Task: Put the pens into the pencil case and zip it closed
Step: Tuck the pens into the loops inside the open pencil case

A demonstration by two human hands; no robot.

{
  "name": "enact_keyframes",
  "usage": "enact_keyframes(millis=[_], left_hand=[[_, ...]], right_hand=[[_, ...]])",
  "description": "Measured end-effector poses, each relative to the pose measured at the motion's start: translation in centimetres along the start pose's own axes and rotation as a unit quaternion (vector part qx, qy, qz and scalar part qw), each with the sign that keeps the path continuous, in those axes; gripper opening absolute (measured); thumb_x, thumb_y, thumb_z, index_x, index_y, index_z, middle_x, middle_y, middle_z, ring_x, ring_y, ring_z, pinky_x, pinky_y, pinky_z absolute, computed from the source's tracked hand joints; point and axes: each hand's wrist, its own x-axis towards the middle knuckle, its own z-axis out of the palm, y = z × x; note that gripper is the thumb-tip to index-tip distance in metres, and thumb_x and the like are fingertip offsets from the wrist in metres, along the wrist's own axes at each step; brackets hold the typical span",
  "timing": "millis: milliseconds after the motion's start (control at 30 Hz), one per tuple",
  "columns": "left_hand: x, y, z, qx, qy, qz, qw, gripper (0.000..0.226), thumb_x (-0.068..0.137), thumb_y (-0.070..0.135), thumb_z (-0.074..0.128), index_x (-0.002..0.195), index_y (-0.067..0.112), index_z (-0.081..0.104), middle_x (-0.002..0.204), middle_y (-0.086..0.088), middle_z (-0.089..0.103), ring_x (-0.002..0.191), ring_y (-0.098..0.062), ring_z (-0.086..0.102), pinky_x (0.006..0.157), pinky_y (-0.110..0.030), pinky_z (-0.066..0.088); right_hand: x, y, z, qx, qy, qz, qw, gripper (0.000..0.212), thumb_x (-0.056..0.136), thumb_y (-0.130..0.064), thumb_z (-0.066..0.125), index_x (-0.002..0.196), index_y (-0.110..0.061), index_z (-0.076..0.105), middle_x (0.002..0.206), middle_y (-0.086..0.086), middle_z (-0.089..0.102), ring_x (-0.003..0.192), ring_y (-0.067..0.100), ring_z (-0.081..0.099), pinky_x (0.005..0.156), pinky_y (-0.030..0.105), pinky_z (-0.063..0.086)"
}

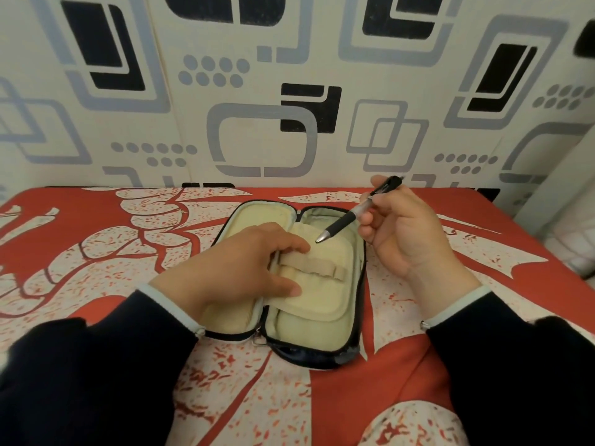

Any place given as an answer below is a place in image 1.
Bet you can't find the person's left hand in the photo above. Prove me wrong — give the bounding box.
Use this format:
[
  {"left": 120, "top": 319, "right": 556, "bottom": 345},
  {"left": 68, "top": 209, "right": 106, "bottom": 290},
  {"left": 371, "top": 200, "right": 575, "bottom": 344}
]
[{"left": 149, "top": 222, "right": 311, "bottom": 322}]

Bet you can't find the person's right hand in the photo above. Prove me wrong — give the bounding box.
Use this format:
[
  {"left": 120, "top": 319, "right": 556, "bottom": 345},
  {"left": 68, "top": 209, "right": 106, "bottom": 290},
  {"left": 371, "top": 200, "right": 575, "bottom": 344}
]
[{"left": 356, "top": 175, "right": 458, "bottom": 280}]

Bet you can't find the dark pencil case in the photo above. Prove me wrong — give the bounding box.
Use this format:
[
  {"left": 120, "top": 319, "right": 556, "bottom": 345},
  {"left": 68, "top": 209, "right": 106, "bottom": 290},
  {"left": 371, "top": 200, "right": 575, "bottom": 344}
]
[{"left": 199, "top": 200, "right": 368, "bottom": 370}]

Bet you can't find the black retractable pen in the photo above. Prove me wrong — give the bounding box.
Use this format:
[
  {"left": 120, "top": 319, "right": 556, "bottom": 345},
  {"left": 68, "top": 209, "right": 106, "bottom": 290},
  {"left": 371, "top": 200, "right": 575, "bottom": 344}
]
[{"left": 315, "top": 176, "right": 404, "bottom": 244}]

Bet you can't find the person's right forearm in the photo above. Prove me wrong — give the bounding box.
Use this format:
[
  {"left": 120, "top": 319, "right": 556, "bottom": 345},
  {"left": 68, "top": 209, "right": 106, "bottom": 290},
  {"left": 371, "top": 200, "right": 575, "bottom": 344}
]
[{"left": 405, "top": 258, "right": 595, "bottom": 446}]

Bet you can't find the person's left forearm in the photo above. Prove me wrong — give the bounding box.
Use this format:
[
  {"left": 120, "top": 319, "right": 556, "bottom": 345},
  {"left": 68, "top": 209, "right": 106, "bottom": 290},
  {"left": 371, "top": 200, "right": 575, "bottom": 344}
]
[{"left": 0, "top": 284, "right": 206, "bottom": 446}]

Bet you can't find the red and white patterned cloth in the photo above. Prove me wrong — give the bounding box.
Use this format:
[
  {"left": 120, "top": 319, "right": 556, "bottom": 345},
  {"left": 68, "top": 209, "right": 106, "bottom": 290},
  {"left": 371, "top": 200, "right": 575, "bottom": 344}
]
[{"left": 0, "top": 186, "right": 595, "bottom": 446}]

